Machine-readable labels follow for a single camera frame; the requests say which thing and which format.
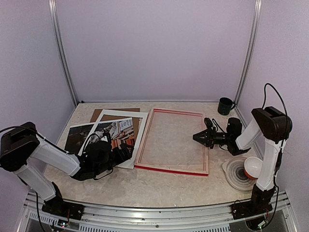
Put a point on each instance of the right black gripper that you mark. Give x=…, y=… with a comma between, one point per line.
x=210, y=137

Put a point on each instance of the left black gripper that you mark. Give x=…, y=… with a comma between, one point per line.
x=127, y=155

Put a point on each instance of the white photo mat board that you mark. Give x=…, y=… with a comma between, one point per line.
x=139, y=123

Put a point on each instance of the cat and books photo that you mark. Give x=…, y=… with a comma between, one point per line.
x=120, y=130

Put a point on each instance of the red wooden picture frame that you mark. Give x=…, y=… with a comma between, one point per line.
x=138, y=164

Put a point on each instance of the clear acrylic sheet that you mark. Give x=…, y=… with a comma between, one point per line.
x=169, y=143

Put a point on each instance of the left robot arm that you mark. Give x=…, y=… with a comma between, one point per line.
x=18, y=144

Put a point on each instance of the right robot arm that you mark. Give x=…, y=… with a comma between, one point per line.
x=268, y=124

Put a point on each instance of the brown backing board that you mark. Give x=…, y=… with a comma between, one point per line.
x=113, y=114

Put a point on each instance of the dark green mug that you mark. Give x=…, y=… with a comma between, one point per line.
x=225, y=106

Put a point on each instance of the clear glass plate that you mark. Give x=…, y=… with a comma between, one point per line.
x=235, y=174

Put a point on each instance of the white orange bowl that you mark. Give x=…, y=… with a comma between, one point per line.
x=252, y=167

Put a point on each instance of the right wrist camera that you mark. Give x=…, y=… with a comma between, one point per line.
x=209, y=124

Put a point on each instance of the front aluminium rail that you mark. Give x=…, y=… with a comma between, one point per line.
x=210, y=218

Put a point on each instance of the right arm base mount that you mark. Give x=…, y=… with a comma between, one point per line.
x=247, y=209

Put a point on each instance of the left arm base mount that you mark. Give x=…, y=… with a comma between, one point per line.
x=65, y=210

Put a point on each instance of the right aluminium post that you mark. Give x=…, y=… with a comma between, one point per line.
x=250, y=49

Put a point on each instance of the aluminium post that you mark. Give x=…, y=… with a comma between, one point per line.
x=61, y=51
x=250, y=49

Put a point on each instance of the left aluminium post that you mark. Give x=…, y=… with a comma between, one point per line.
x=61, y=51

